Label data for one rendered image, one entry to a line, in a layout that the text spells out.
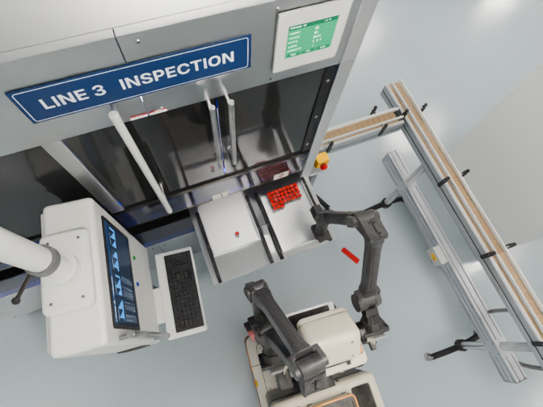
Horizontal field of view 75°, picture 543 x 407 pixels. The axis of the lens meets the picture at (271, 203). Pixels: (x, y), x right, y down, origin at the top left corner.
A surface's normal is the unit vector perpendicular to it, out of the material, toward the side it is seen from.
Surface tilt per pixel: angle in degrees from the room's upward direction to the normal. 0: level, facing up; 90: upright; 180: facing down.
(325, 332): 43
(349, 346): 48
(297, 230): 0
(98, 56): 90
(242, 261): 0
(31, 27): 0
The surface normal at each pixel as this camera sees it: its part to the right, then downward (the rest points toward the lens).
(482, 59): 0.07, -0.36
